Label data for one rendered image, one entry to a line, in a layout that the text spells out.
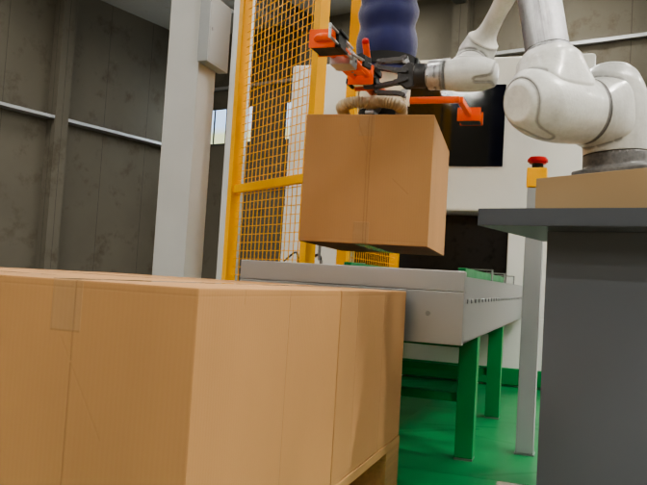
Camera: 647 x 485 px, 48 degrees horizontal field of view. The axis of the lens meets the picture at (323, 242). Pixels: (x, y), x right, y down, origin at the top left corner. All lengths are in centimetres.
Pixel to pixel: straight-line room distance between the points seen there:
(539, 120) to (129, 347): 105
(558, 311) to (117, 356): 110
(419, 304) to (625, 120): 75
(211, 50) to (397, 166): 134
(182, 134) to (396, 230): 135
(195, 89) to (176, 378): 242
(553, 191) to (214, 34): 195
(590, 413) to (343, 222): 92
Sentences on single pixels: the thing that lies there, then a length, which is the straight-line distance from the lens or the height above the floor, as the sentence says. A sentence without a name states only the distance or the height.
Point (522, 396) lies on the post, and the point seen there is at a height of 20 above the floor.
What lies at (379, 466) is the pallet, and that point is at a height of 9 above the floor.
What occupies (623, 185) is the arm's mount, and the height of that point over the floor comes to 81.
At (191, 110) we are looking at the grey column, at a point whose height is 126.
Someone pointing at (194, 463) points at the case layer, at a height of 32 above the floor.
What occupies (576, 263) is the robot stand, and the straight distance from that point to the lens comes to 178.
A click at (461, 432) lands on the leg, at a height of 9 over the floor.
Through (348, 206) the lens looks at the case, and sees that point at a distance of 224.
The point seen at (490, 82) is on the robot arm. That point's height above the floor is 117.
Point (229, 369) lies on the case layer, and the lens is 104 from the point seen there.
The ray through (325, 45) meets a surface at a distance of 201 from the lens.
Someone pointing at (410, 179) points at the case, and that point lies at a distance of 222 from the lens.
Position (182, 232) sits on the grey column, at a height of 73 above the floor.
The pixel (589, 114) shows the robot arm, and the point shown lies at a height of 97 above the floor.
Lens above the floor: 56
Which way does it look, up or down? 3 degrees up
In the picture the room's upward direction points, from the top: 3 degrees clockwise
